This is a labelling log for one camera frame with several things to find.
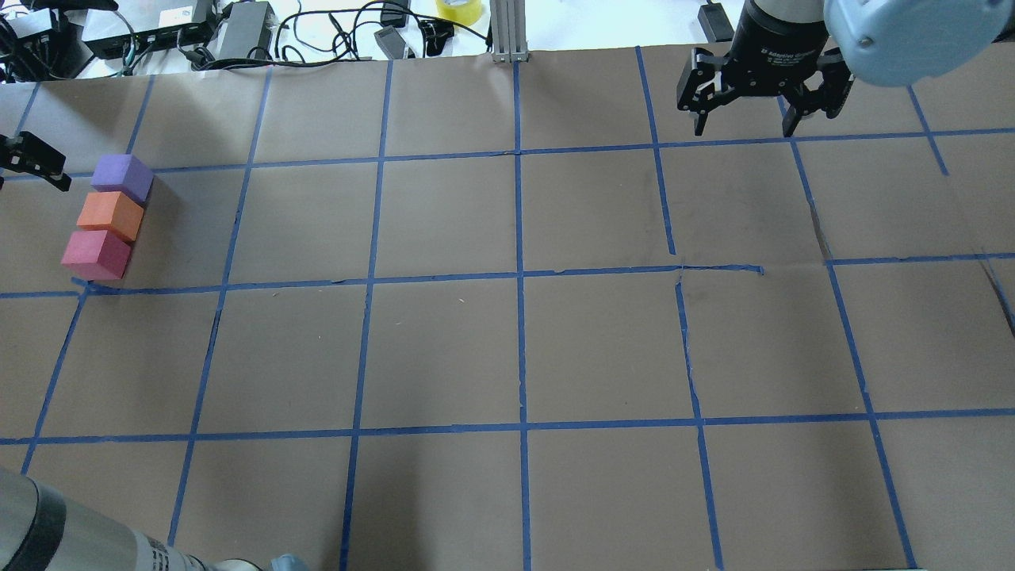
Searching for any orange foam block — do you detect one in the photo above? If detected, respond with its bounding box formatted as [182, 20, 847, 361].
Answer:
[76, 191, 145, 243]

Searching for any yellow tape roll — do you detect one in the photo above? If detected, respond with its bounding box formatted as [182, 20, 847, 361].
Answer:
[435, 0, 485, 26]

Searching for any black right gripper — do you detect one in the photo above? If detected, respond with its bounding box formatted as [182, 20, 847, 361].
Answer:
[676, 1, 855, 137]

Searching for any purple foam block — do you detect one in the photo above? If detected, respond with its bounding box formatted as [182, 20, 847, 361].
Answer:
[90, 153, 155, 205]

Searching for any aluminium frame post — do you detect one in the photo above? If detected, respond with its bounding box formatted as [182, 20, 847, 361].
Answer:
[488, 0, 530, 63]

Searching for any red foam block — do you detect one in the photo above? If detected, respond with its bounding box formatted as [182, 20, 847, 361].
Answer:
[60, 230, 132, 281]

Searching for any black power adapter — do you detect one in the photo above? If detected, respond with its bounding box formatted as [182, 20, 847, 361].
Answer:
[697, 1, 735, 43]

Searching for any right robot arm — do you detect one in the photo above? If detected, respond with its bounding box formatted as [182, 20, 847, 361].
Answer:
[676, 1, 1013, 137]

